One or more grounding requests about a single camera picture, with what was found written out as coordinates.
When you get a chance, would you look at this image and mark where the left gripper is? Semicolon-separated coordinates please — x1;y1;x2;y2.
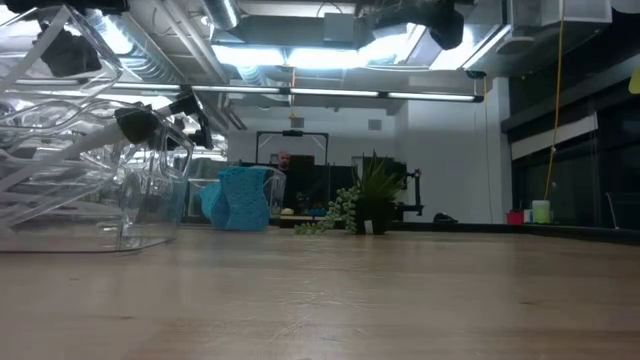
2;0;130;79

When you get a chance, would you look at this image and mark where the person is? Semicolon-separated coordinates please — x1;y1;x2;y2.
276;149;314;214

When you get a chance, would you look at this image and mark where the silver ventilation duct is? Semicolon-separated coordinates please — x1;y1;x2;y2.
82;0;246;132

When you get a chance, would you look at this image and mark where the long ceiling light bar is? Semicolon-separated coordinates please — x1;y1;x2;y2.
0;74;485;105

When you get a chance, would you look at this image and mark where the black distant rig frame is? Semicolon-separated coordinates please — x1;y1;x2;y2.
254;129;330;169

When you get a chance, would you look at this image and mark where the potted succulent plant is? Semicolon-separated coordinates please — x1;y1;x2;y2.
293;149;407;236

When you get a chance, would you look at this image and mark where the clear plastic bin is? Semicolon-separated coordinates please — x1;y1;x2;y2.
187;158;287;232
0;98;196;254

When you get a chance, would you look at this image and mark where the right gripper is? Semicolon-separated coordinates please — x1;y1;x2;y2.
354;0;466;51

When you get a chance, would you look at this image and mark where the green cup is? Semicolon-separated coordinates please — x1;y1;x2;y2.
530;199;552;225

